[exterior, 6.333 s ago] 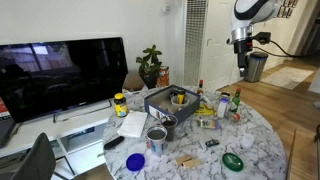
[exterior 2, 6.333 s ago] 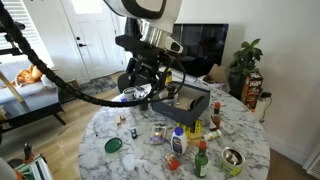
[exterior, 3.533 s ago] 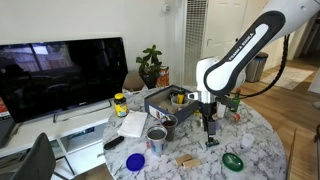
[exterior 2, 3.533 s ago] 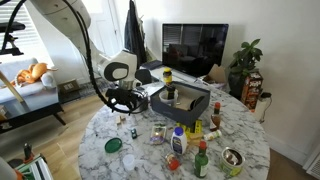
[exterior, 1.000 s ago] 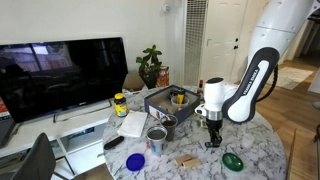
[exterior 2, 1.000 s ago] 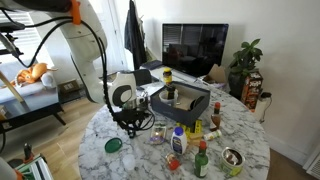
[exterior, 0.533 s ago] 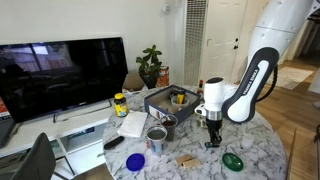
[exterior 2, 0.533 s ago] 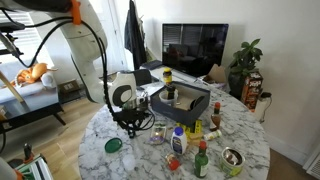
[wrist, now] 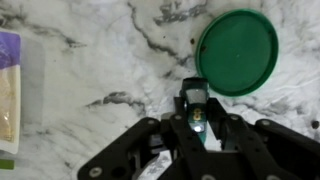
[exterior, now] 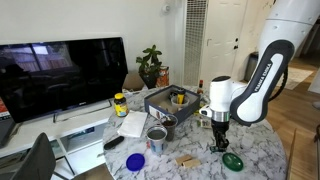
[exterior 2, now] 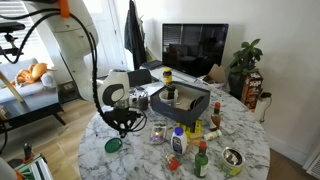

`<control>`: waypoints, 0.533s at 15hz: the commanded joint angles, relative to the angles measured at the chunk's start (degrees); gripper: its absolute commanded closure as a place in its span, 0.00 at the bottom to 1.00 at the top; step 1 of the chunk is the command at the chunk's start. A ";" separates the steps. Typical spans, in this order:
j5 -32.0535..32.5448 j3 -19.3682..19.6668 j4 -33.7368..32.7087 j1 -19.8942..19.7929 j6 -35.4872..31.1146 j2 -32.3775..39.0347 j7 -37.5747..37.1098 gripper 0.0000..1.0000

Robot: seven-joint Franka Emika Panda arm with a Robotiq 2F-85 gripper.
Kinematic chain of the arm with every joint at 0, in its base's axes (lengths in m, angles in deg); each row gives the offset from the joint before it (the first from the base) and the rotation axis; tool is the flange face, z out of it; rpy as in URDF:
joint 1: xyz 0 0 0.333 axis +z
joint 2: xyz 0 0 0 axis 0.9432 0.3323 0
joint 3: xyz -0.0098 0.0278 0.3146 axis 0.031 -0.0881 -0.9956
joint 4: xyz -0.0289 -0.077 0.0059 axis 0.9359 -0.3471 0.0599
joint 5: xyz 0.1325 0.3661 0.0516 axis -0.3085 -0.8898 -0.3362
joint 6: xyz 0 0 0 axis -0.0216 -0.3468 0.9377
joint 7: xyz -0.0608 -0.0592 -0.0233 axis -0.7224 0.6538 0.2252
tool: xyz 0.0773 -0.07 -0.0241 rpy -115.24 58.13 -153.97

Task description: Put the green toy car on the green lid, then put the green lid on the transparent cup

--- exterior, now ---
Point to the white wall vent grille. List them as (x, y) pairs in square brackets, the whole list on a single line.
[(195, 40)]

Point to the black flat screen television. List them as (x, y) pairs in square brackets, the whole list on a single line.
[(63, 76)]

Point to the patterned floor rug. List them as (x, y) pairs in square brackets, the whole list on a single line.
[(298, 78)]

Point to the white paper napkin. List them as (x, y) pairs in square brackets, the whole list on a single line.
[(132, 124)]

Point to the small wooden block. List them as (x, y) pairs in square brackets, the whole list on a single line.
[(192, 163), (182, 159)]

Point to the dark bottle with yellow label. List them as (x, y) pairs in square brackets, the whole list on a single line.
[(181, 96)]

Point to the dark blue cardboard box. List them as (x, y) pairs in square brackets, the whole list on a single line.
[(156, 106)]

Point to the open brown cardboard box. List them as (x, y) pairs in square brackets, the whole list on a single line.
[(133, 82)]

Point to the orange snack carton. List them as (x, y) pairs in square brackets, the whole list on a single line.
[(163, 77)]

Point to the green round lid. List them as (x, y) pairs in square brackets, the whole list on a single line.
[(233, 162)]

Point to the black remote control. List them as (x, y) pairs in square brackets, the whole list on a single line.
[(114, 142)]

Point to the white door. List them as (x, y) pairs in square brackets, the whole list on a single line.
[(221, 36)]

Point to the brown sauce bottle red cap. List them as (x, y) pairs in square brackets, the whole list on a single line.
[(200, 87)]

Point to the silver metal tin cup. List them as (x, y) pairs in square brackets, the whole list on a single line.
[(156, 141)]

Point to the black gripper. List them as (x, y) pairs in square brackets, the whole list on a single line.
[(220, 128)]

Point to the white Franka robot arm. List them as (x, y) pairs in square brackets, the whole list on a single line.
[(260, 86)]

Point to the blue round lid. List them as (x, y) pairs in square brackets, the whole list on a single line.
[(135, 162)]

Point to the green potted plant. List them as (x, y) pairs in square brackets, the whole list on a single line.
[(150, 65)]

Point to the clear snack packet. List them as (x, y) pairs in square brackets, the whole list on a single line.
[(204, 123)]

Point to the white bowl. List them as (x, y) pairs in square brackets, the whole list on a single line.
[(180, 103)]

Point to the black chair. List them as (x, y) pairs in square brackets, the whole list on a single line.
[(36, 160)]

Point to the white wall thermostat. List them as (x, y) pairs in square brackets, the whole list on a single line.
[(166, 8)]

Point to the grey trash can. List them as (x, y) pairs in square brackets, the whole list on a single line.
[(250, 66)]

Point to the yellow vitamin bottle black cap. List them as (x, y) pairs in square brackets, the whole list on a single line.
[(121, 106)]

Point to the transparent cup with dark liquid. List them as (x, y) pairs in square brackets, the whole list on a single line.
[(170, 128)]

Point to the small clear plastic cup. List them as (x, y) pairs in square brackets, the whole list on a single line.
[(247, 141)]

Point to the white television stand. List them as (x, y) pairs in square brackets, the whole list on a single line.
[(76, 133)]

